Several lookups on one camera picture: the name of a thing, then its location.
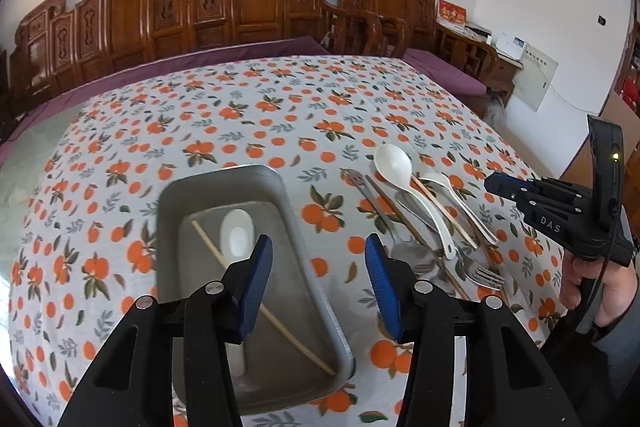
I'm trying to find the white plastic fork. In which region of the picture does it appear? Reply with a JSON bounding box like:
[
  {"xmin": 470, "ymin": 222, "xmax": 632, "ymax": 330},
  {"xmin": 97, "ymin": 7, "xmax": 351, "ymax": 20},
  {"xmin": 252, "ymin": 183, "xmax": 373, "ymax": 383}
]
[{"xmin": 417, "ymin": 172, "xmax": 500, "ymax": 245}]

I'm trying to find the small white spoon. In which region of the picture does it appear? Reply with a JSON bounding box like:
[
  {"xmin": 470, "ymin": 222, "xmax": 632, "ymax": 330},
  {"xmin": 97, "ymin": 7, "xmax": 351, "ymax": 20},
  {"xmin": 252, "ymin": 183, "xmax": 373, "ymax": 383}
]
[{"xmin": 220, "ymin": 209, "xmax": 257, "ymax": 379}]

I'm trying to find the orange print tablecloth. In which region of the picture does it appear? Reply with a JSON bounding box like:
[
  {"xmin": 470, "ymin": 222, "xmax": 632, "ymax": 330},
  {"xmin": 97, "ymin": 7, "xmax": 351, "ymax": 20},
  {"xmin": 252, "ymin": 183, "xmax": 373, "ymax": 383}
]
[{"xmin": 10, "ymin": 54, "xmax": 566, "ymax": 427}]

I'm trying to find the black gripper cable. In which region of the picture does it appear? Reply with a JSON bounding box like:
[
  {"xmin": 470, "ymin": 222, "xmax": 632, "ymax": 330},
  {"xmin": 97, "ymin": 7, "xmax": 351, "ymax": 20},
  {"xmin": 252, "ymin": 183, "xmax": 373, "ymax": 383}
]
[{"xmin": 575, "ymin": 199, "xmax": 618, "ymax": 335}]

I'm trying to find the wooden side table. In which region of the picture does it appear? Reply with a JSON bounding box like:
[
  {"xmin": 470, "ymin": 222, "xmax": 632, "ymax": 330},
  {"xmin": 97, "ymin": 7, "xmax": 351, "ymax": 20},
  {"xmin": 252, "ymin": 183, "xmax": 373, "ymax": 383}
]
[{"xmin": 434, "ymin": 19, "xmax": 517, "ymax": 104}]

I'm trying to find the purple armchair cushion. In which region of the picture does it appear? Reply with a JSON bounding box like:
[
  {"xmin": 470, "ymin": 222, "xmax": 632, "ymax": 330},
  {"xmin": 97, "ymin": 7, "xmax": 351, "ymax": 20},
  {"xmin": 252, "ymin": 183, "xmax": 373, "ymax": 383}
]
[{"xmin": 402, "ymin": 47, "xmax": 489, "ymax": 96}]

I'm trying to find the white device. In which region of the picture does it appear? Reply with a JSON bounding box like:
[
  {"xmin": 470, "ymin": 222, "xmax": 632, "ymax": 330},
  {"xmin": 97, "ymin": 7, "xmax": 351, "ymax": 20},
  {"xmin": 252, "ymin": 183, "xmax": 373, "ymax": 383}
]
[{"xmin": 491, "ymin": 34, "xmax": 527, "ymax": 60}]

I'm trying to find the metal fork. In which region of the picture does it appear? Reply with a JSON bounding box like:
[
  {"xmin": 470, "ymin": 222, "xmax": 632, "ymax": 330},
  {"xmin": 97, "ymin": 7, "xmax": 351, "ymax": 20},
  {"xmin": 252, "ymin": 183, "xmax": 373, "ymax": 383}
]
[{"xmin": 450, "ymin": 237, "xmax": 507, "ymax": 293}]

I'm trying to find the dark wooden chopstick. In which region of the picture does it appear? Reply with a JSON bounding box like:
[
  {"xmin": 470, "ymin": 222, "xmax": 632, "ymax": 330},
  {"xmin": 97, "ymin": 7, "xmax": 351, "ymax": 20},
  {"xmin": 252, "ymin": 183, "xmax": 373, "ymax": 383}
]
[{"xmin": 366, "ymin": 175, "xmax": 472, "ymax": 301}]

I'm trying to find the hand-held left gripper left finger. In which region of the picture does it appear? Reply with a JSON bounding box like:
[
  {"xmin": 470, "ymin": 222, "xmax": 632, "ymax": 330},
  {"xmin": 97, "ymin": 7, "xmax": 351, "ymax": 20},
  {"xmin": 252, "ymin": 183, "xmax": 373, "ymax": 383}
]
[{"xmin": 57, "ymin": 234, "xmax": 274, "ymax": 427}]

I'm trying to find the large white spoon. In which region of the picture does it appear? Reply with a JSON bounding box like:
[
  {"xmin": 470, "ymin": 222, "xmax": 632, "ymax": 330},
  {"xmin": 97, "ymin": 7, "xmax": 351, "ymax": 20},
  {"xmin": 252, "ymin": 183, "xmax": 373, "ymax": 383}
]
[{"xmin": 374, "ymin": 143, "xmax": 459, "ymax": 261}]

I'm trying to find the light wooden chopstick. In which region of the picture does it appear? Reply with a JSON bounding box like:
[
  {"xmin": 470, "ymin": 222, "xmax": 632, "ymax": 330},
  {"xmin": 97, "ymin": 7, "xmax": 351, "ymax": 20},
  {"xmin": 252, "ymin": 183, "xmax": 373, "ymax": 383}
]
[
  {"xmin": 410, "ymin": 173, "xmax": 479, "ymax": 250},
  {"xmin": 191, "ymin": 220, "xmax": 337, "ymax": 376}
]

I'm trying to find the purple sofa cushion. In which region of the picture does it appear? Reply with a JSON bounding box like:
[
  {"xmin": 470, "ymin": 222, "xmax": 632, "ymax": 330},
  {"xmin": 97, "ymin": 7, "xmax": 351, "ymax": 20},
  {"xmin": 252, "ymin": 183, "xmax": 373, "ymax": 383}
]
[{"xmin": 0, "ymin": 36, "xmax": 332, "ymax": 148}]

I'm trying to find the metal tray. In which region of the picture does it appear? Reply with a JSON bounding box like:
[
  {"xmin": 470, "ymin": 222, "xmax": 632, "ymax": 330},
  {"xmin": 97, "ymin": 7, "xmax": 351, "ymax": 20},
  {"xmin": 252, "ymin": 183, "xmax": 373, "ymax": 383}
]
[{"xmin": 156, "ymin": 164, "xmax": 356, "ymax": 417}]

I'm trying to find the plain metal spoon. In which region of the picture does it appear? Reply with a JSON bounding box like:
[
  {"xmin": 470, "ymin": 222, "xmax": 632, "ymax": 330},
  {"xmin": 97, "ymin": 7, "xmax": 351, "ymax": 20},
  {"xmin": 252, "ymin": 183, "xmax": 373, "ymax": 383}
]
[{"xmin": 395, "ymin": 192, "xmax": 453, "ymax": 289}]

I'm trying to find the metal spoon with smiley handle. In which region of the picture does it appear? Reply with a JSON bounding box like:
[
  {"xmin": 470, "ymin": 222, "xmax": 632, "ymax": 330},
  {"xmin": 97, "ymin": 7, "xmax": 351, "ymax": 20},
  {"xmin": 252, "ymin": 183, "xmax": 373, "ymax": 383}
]
[{"xmin": 341, "ymin": 168, "xmax": 433, "ymax": 275}]

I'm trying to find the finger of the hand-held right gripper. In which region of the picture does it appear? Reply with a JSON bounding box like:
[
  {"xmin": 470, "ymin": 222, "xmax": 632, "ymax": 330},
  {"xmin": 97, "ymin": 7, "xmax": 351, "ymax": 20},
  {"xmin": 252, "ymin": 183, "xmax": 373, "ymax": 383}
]
[
  {"xmin": 500, "ymin": 176, "xmax": 595, "ymax": 204},
  {"xmin": 484, "ymin": 173, "xmax": 551, "ymax": 214}
]

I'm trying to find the person's right forearm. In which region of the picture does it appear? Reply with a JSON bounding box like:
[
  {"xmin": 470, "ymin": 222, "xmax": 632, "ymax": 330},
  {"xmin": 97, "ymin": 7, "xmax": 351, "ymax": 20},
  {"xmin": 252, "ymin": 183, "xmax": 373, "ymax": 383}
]
[{"xmin": 542, "ymin": 307, "xmax": 640, "ymax": 410}]

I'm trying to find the red box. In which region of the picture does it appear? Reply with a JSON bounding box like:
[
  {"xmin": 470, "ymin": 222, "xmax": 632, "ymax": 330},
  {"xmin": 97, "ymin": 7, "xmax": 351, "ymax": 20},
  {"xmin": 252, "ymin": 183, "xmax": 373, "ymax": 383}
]
[{"xmin": 437, "ymin": 0, "xmax": 467, "ymax": 26}]

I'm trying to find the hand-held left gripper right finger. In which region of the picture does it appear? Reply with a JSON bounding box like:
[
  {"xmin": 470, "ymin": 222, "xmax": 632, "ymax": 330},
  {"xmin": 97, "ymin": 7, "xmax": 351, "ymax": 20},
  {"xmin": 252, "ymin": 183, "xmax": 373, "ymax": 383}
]
[{"xmin": 364, "ymin": 233, "xmax": 583, "ymax": 427}]

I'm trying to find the person's right hand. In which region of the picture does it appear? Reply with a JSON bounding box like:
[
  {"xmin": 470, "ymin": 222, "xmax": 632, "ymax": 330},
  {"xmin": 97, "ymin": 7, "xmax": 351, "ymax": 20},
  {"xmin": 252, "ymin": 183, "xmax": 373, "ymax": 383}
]
[{"xmin": 559, "ymin": 256, "xmax": 638, "ymax": 329}]

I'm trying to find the white wall cabinet panel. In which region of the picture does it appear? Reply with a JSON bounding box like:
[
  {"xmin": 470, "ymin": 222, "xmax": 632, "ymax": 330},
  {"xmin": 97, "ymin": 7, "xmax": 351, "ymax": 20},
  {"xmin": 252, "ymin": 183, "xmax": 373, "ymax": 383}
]
[{"xmin": 510, "ymin": 47, "xmax": 560, "ymax": 112}]

